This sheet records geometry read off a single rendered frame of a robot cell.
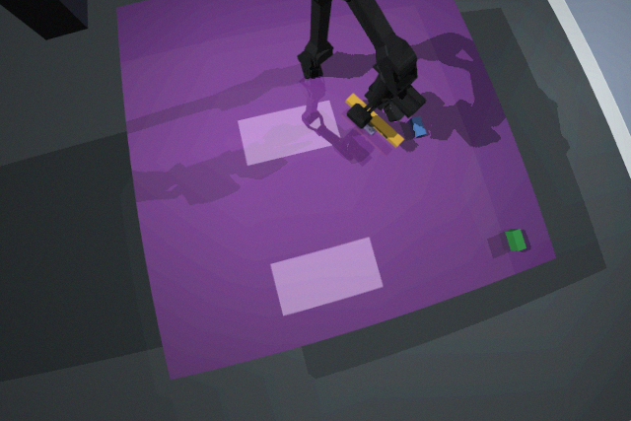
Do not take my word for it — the yellow bar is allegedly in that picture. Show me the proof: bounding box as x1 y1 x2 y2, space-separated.
346 93 404 148

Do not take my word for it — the small green block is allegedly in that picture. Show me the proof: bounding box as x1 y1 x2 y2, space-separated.
505 229 526 251

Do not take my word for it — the blue rectangular block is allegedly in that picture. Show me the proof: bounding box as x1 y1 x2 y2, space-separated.
409 116 426 138

